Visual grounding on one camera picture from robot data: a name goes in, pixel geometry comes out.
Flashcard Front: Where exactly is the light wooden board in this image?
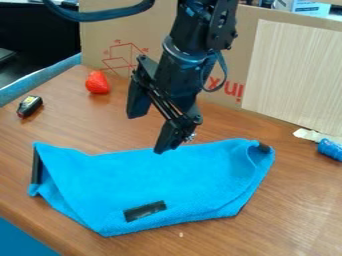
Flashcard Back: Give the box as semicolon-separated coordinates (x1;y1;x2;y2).
240;18;342;138

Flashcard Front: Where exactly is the blue toy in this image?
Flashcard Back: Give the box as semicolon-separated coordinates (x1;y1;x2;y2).
316;137;342;163

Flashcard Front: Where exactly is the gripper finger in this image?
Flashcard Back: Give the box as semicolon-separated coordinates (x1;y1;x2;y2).
152;119;188;155
125;75;155;120

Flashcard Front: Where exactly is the blue cloth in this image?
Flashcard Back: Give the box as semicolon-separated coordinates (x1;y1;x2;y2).
26;137;277;238

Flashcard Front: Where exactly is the black toy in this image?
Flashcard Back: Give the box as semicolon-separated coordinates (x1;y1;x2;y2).
16;95;45;119

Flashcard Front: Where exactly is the red toy strawberry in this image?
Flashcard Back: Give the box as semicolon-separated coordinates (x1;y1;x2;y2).
84;70;113;95

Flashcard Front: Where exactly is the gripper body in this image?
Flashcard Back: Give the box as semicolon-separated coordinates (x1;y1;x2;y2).
130;37;212;144

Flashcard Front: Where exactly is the cardboard box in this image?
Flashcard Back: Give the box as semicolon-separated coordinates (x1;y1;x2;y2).
77;0;342;111

